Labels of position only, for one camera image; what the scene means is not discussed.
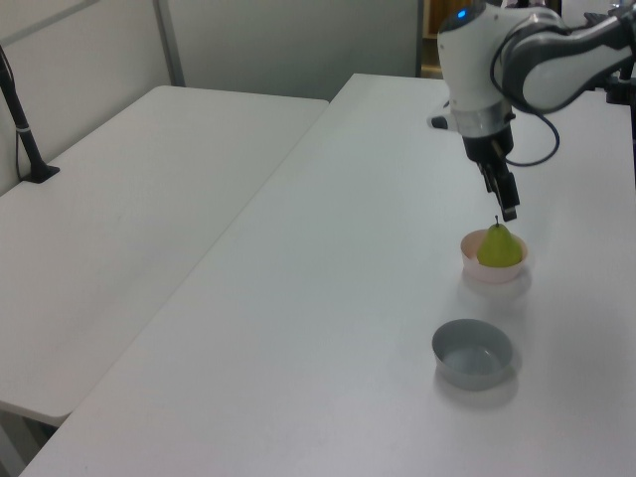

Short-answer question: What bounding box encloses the grey plastic bowl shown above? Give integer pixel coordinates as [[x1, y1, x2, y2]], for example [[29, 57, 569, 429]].
[[430, 318, 514, 392]]

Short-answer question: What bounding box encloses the grey metal corner partition post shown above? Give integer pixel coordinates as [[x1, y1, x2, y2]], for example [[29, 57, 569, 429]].
[[152, 0, 186, 88]]

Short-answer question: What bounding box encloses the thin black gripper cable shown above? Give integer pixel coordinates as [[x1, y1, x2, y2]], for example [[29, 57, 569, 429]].
[[489, 19, 562, 168]]

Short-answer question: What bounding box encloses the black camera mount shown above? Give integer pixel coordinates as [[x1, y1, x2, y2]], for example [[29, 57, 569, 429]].
[[602, 47, 636, 190]]

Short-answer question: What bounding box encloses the wooden shelf cabinet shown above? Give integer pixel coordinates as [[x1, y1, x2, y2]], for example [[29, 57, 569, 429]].
[[421, 0, 447, 79]]

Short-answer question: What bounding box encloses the black clamped camera pole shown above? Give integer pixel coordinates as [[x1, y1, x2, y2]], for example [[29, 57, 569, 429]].
[[0, 44, 62, 185]]

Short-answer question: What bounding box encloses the white side table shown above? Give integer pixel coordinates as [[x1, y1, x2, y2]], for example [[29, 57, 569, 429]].
[[0, 84, 332, 477]]

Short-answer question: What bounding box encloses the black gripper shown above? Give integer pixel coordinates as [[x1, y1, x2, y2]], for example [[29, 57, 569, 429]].
[[461, 126, 522, 223]]

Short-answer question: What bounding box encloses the green pear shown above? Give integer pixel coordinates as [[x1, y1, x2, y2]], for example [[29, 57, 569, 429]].
[[476, 215, 523, 269]]

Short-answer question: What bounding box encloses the pink plastic bowl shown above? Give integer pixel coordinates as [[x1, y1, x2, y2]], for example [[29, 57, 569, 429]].
[[459, 230, 529, 284]]

